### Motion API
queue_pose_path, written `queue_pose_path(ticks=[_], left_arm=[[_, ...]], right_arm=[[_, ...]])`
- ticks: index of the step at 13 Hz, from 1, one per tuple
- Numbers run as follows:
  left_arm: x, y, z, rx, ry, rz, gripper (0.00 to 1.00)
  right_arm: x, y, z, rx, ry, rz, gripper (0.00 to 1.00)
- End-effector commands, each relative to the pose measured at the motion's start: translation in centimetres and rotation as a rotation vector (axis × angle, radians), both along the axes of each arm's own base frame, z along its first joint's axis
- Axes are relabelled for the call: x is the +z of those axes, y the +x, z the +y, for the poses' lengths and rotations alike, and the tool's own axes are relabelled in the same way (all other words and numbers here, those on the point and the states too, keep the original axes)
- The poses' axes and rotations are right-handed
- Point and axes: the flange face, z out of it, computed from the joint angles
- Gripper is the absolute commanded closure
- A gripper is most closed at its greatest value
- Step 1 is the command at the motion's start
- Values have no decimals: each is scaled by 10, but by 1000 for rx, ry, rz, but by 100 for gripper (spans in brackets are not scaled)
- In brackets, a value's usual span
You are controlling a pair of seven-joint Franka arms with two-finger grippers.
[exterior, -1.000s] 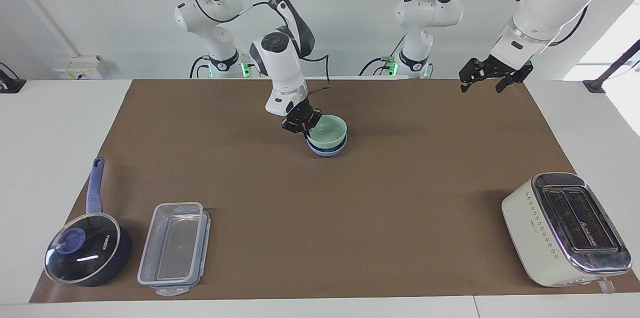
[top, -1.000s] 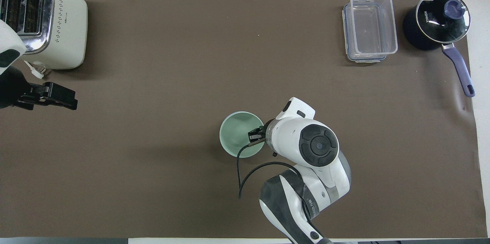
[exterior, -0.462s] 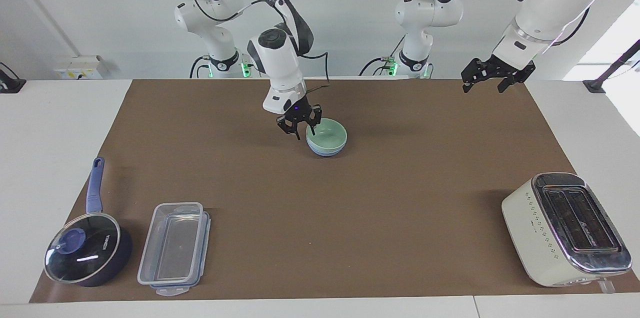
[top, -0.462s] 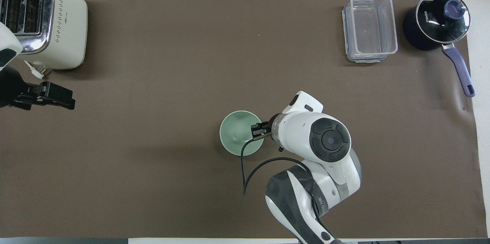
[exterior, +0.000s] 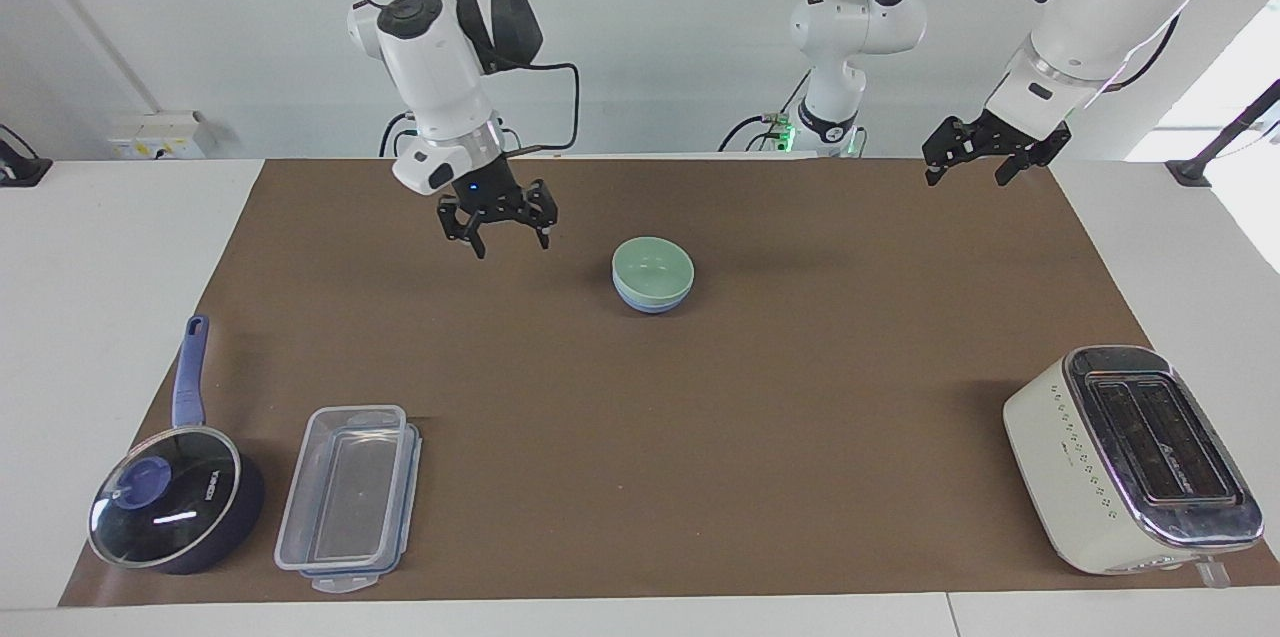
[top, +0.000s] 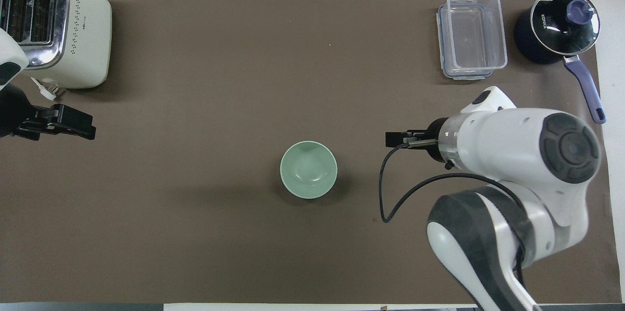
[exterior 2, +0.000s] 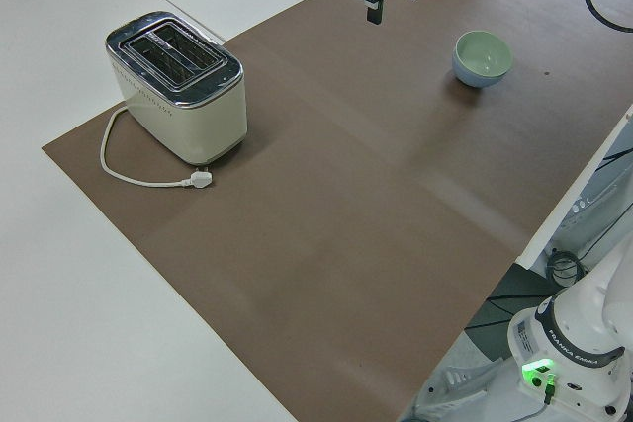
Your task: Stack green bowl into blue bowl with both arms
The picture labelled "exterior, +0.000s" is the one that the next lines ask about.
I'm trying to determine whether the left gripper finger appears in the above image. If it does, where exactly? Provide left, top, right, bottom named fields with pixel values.
left=994, top=131, right=1071, bottom=189
left=921, top=116, right=992, bottom=189

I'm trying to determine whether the green bowl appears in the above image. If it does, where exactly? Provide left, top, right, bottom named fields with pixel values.
left=611, top=236, right=696, bottom=305

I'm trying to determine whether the glass pot lid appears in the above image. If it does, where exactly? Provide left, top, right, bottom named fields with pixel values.
left=87, top=426, right=245, bottom=570

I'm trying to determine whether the dark blue saucepan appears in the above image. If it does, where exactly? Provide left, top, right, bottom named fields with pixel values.
left=88, top=314, right=268, bottom=577

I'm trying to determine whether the clear container lid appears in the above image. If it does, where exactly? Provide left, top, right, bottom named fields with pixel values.
left=298, top=421, right=424, bottom=594

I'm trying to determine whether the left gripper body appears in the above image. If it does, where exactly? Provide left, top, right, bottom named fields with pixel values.
left=974, top=108, right=1072, bottom=156

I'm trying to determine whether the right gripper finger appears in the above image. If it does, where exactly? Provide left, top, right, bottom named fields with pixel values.
left=436, top=196, right=490, bottom=261
left=510, top=178, right=560, bottom=250

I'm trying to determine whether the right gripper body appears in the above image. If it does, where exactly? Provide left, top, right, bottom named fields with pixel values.
left=451, top=152, right=530, bottom=220

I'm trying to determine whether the clear plastic container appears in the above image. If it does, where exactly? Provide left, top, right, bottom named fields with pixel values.
left=274, top=404, right=409, bottom=575

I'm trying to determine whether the black stand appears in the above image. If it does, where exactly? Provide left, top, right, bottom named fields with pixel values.
left=1164, top=80, right=1280, bottom=189
left=0, top=124, right=54, bottom=189

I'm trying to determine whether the cream toaster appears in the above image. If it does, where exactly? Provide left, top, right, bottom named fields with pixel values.
left=1002, top=344, right=1267, bottom=589

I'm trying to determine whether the white wall socket box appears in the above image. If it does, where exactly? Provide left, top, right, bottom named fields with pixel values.
left=107, top=111, right=209, bottom=162

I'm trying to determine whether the blue bowl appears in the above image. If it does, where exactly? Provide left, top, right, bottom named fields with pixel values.
left=613, top=281, right=694, bottom=316

